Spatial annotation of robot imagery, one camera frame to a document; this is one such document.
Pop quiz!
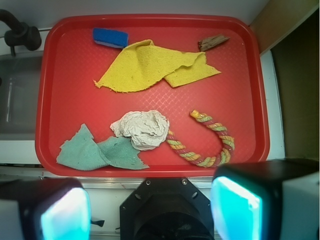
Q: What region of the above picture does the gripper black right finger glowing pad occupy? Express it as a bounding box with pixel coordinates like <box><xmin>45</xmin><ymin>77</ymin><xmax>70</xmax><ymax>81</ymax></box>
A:
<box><xmin>210</xmin><ymin>159</ymin><xmax>320</xmax><ymax>240</ymax></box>

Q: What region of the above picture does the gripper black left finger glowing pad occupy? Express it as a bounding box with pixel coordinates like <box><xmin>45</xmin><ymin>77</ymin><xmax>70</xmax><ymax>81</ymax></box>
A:
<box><xmin>0</xmin><ymin>178</ymin><xmax>91</xmax><ymax>240</ymax></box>

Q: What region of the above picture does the brown wood chip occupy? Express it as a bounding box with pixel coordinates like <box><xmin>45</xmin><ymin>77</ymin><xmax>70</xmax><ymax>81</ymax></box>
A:
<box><xmin>198</xmin><ymin>34</ymin><xmax>230</xmax><ymax>52</ymax></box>

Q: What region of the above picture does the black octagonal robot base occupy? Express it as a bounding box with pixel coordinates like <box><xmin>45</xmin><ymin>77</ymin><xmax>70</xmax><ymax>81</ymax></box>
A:
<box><xmin>119</xmin><ymin>178</ymin><xmax>215</xmax><ymax>240</ymax></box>

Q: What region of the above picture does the green cloth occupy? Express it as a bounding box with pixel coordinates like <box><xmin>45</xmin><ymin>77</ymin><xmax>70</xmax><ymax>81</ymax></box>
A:
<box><xmin>56</xmin><ymin>123</ymin><xmax>149</xmax><ymax>171</ymax></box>

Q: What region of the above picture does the crumpled white paper towel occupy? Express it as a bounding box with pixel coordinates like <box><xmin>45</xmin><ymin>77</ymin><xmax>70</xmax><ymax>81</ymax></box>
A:
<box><xmin>110</xmin><ymin>110</ymin><xmax>170</xmax><ymax>151</ymax></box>

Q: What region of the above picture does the red plastic tray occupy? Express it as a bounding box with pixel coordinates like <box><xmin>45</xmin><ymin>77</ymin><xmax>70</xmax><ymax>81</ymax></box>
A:
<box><xmin>35</xmin><ymin>14</ymin><xmax>270</xmax><ymax>178</ymax></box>

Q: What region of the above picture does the metal sink basin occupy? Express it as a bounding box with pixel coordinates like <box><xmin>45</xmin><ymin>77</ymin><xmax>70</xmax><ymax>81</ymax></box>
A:
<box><xmin>0</xmin><ymin>51</ymin><xmax>43</xmax><ymax>141</ymax></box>

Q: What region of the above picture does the yellow cloth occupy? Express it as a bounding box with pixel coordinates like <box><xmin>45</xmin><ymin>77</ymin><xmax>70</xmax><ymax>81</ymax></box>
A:
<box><xmin>94</xmin><ymin>39</ymin><xmax>220</xmax><ymax>93</ymax></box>

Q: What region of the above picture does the black faucet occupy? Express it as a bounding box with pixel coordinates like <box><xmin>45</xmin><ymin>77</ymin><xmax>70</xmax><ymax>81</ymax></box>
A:
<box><xmin>0</xmin><ymin>9</ymin><xmax>42</xmax><ymax>57</ymax></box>

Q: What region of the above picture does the blue sponge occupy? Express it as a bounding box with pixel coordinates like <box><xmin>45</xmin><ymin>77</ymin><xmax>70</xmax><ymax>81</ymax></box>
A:
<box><xmin>92</xmin><ymin>28</ymin><xmax>129</xmax><ymax>49</ymax></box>

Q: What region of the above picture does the brown cardboard panel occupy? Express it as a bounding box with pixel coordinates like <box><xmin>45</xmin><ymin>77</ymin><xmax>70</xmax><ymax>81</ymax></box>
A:
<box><xmin>249</xmin><ymin>0</ymin><xmax>320</xmax><ymax>55</ymax></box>

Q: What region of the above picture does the multicolour twisted rope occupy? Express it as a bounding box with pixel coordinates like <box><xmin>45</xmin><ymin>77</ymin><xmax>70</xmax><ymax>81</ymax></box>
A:
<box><xmin>165</xmin><ymin>109</ymin><xmax>236</xmax><ymax>168</ymax></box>

